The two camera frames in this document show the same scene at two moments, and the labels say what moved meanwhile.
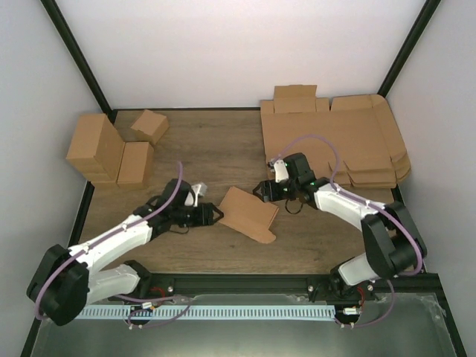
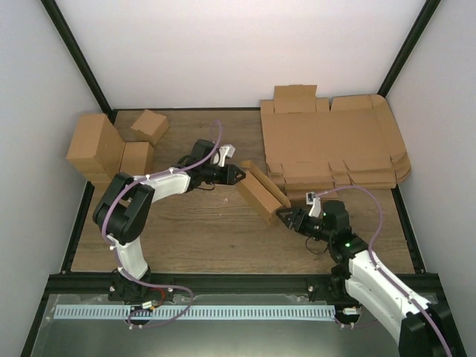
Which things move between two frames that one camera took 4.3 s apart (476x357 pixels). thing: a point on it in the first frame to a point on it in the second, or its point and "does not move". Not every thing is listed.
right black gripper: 268,189 to 301,214
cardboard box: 245,213 to 262,194
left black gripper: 206,216 to 228,177
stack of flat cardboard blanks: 353,140 does not move
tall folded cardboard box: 97,149 does not move
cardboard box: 135,170 does not move
